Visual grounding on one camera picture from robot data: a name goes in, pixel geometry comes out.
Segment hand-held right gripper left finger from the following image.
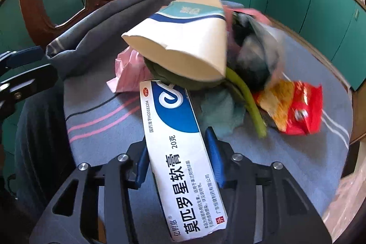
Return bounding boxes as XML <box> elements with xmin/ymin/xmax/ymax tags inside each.
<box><xmin>29</xmin><ymin>141</ymin><xmax>158</xmax><ymax>244</ymax></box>

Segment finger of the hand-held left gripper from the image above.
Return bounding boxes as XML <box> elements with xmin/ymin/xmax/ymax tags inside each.
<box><xmin>0</xmin><ymin>63</ymin><xmax>59</xmax><ymax>119</ymax></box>
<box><xmin>0</xmin><ymin>45</ymin><xmax>48</xmax><ymax>73</ymax></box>

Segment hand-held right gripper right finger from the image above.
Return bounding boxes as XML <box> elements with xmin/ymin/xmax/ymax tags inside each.
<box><xmin>204</xmin><ymin>126</ymin><xmax>332</xmax><ymax>244</ymax></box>

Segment white blue medicine box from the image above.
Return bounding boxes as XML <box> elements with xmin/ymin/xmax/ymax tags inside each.
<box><xmin>139</xmin><ymin>79</ymin><xmax>229</xmax><ymax>243</ymax></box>

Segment teal tissue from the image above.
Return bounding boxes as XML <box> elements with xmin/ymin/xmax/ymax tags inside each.
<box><xmin>200</xmin><ymin>88</ymin><xmax>246</xmax><ymax>136</ymax></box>

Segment green vegetable stem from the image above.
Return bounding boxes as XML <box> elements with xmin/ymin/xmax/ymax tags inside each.
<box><xmin>146</xmin><ymin>58</ymin><xmax>268</xmax><ymax>139</ymax></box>

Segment pink plastic bag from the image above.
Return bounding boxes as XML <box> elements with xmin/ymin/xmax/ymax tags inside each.
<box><xmin>106</xmin><ymin>48</ymin><xmax>152</xmax><ymax>93</ymax></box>

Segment red snack packet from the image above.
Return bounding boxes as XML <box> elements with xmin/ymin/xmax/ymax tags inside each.
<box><xmin>253</xmin><ymin>80</ymin><xmax>323</xmax><ymax>136</ymax></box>

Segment dark green plastic bag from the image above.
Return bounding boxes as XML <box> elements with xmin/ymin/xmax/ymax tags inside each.
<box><xmin>229</xmin><ymin>11</ymin><xmax>286</xmax><ymax>90</ymax></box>

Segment crushed white paper cup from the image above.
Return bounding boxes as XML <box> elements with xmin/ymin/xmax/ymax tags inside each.
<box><xmin>121</xmin><ymin>0</ymin><xmax>228</xmax><ymax>83</ymax></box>

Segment person's left leg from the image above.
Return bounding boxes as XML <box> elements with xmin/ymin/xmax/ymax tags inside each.
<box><xmin>14</xmin><ymin>95</ymin><xmax>75</xmax><ymax>222</ymax></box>

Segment blue striped blanket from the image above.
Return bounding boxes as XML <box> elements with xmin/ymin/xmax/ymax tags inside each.
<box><xmin>46</xmin><ymin>0</ymin><xmax>353</xmax><ymax>244</ymax></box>

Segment teal kitchen base cabinets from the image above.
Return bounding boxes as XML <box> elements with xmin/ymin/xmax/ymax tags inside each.
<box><xmin>0</xmin><ymin>0</ymin><xmax>366</xmax><ymax>90</ymax></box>

